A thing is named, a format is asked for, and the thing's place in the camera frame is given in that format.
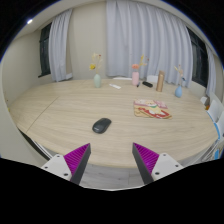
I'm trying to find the white chair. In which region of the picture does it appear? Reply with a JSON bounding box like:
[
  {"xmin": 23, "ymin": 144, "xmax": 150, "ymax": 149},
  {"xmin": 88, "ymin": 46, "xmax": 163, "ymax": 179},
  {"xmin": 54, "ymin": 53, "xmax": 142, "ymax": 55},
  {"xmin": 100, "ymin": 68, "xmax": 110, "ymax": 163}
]
[
  {"xmin": 146, "ymin": 74, "xmax": 159, "ymax": 84},
  {"xmin": 112, "ymin": 76, "xmax": 133, "ymax": 81}
]

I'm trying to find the tan insulated bottle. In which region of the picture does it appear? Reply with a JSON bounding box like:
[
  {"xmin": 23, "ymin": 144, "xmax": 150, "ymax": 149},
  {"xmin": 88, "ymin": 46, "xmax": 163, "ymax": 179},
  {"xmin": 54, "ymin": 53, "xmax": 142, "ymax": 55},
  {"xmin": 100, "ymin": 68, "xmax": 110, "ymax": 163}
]
[{"xmin": 155, "ymin": 70, "xmax": 166, "ymax": 93}]

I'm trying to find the pink vase with flowers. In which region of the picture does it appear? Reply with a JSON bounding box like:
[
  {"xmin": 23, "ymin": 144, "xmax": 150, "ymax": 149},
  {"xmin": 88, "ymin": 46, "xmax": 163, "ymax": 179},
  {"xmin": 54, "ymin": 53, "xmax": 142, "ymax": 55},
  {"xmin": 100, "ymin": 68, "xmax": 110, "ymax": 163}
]
[{"xmin": 131, "ymin": 54, "xmax": 150, "ymax": 87}]

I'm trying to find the narrow white curtain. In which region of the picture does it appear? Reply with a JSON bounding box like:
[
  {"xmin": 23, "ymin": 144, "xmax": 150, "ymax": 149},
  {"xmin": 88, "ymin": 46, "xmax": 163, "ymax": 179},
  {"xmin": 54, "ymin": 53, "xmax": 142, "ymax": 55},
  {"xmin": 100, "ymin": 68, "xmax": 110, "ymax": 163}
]
[
  {"xmin": 48, "ymin": 8, "xmax": 74, "ymax": 83},
  {"xmin": 204, "ymin": 44, "xmax": 217, "ymax": 98}
]

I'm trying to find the blue vase with dried flowers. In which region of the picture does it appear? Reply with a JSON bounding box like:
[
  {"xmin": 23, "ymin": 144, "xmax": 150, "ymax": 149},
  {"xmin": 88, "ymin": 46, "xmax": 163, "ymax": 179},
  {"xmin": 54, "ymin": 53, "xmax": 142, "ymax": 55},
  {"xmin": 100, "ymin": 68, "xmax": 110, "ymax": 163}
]
[{"xmin": 173, "ymin": 64, "xmax": 186, "ymax": 99}]

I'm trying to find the cartoon print mouse pad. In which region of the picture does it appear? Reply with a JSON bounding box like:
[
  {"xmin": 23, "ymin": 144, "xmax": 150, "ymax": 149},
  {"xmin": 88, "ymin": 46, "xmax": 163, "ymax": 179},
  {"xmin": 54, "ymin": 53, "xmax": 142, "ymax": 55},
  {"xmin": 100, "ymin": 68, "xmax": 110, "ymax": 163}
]
[{"xmin": 133, "ymin": 98, "xmax": 173, "ymax": 120}]

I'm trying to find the wide white curtain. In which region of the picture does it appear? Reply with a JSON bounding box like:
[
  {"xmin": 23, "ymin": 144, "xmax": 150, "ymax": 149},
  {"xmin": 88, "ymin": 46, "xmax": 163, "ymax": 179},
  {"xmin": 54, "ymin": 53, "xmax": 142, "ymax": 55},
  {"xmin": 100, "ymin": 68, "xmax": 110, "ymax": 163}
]
[{"xmin": 105, "ymin": 0, "xmax": 194, "ymax": 88}]

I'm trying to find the black computer mouse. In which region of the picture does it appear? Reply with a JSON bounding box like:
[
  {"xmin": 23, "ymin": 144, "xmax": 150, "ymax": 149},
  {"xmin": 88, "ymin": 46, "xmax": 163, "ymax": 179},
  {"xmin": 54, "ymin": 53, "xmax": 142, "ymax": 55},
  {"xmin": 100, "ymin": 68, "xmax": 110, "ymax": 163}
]
[{"xmin": 92, "ymin": 117, "xmax": 113, "ymax": 135}]

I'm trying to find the green vase with yellow flowers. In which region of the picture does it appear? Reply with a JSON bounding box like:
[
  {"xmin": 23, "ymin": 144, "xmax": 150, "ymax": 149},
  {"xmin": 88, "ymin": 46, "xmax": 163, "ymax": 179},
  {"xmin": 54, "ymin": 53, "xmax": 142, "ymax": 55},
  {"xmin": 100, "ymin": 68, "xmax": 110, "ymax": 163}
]
[{"xmin": 88, "ymin": 52, "xmax": 104, "ymax": 89}]

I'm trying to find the dark window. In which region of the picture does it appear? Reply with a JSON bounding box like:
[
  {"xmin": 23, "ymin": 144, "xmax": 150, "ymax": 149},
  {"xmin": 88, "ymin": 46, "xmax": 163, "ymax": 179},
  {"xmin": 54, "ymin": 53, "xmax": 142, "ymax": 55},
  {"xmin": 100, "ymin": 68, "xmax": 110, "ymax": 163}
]
[
  {"xmin": 37, "ymin": 22, "xmax": 53, "ymax": 78},
  {"xmin": 186, "ymin": 27, "xmax": 210, "ymax": 88}
]

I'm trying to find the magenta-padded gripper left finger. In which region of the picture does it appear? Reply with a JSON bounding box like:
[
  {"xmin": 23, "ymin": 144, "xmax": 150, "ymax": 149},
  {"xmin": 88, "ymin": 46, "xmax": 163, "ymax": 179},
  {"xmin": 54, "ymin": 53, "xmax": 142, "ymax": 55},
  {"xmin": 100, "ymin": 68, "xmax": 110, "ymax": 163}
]
[{"xmin": 41, "ymin": 143, "xmax": 92, "ymax": 185}]

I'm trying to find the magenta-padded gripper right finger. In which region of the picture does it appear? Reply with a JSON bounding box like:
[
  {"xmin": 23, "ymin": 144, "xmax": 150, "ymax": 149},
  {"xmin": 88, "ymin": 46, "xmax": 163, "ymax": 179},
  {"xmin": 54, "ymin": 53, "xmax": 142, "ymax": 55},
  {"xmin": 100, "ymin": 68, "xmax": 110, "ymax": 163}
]
[{"xmin": 132, "ymin": 142, "xmax": 184, "ymax": 185}]

